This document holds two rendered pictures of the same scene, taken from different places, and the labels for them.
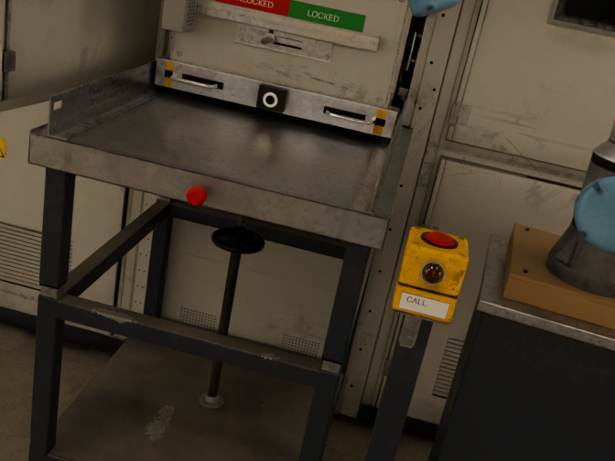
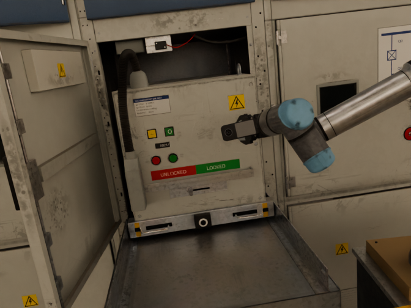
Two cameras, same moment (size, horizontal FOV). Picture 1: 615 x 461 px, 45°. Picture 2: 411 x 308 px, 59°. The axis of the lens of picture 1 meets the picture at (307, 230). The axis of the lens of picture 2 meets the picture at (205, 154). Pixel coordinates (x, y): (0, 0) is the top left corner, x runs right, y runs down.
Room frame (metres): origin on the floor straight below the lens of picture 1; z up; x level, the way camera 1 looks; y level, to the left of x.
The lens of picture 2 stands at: (0.39, 0.33, 1.46)
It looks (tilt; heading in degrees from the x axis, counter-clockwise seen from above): 14 degrees down; 349
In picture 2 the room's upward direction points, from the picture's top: 7 degrees counter-clockwise
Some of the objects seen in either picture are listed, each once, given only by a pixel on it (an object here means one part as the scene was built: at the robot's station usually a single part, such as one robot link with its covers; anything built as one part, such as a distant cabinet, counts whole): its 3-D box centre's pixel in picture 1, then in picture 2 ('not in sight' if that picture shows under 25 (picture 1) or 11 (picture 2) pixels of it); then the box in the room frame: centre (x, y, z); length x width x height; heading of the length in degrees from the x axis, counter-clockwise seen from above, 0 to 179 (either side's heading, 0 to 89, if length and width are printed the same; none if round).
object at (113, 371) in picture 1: (229, 295); not in sight; (1.50, 0.14, 0.46); 0.64 x 0.58 x 0.66; 173
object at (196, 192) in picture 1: (198, 194); not in sight; (1.14, 0.19, 0.82); 0.04 x 0.03 x 0.03; 173
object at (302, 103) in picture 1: (275, 95); (202, 217); (1.64, 0.13, 0.90); 0.54 x 0.05 x 0.06; 84
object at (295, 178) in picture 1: (253, 142); (208, 253); (1.50, 0.14, 0.82); 0.68 x 0.62 x 0.06; 173
